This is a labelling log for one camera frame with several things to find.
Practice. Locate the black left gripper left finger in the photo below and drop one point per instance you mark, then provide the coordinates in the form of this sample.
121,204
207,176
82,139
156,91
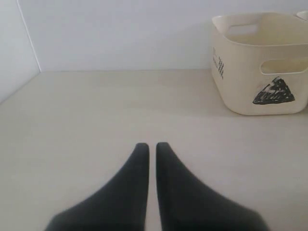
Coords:
120,205

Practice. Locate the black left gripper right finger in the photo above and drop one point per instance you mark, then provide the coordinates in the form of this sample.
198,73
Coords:
187,204

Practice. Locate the cream bin triangle mark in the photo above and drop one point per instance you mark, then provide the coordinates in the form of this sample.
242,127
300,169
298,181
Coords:
260,62

